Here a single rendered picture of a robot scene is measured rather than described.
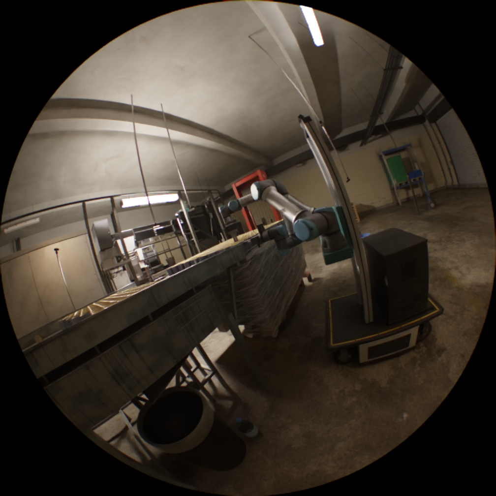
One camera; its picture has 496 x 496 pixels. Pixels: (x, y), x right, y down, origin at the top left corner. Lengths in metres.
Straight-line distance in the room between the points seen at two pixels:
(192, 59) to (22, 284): 4.88
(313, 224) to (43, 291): 3.60
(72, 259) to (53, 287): 0.61
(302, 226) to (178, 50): 3.77
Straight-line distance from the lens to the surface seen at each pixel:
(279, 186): 1.14
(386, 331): 1.30
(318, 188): 10.01
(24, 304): 3.59
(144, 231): 4.30
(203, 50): 4.09
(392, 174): 9.37
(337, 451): 1.24
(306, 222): 0.80
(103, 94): 4.27
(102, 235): 3.32
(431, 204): 6.71
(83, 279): 3.39
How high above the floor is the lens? 1.22
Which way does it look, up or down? 5 degrees down
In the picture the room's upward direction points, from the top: 21 degrees counter-clockwise
